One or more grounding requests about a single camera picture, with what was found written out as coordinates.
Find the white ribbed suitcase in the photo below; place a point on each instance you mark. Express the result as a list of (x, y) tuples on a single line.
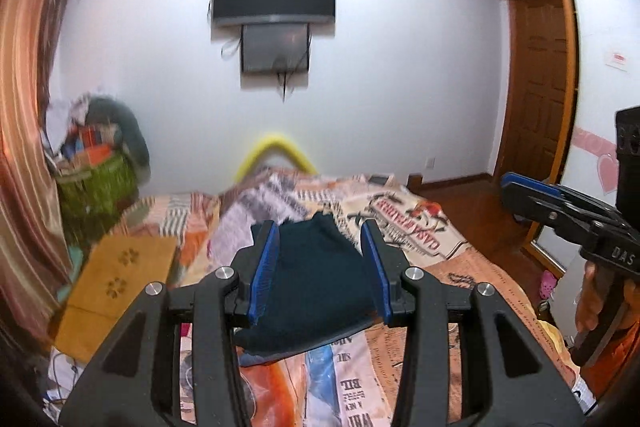
[(565, 307)]

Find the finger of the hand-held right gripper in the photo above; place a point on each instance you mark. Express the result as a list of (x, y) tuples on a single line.
[(530, 207), (530, 186)]

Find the person's right hand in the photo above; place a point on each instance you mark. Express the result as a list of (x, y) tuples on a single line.
[(590, 302)]

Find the printed blanket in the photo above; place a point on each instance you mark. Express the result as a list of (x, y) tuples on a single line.
[(425, 217)]

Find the pink clog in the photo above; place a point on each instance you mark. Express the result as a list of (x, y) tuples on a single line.
[(548, 282)]

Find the pile of clothes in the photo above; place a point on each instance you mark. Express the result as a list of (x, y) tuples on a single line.
[(75, 127)]

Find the green storage bag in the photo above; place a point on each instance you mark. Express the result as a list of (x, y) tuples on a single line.
[(100, 192)]

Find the striped orange curtain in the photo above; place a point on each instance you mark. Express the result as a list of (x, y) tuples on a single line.
[(25, 107)]

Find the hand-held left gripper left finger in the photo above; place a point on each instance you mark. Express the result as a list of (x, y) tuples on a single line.
[(262, 277)]

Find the yellow foam tube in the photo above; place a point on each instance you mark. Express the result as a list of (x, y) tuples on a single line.
[(272, 142)]

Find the wooden panel door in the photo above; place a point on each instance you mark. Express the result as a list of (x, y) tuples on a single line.
[(537, 82)]

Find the white wall socket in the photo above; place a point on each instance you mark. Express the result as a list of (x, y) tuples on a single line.
[(430, 162)]

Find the wardrobe sliding door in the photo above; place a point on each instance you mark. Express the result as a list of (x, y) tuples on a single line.
[(600, 32)]

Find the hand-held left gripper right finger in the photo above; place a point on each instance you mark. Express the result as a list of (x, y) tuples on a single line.
[(375, 272)]

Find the person's right forearm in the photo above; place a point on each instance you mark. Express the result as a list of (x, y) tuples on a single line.
[(617, 357)]

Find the yellow paw-print cushion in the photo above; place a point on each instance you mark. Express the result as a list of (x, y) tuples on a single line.
[(120, 277)]

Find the dark pants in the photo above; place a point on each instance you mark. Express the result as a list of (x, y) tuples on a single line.
[(320, 277)]

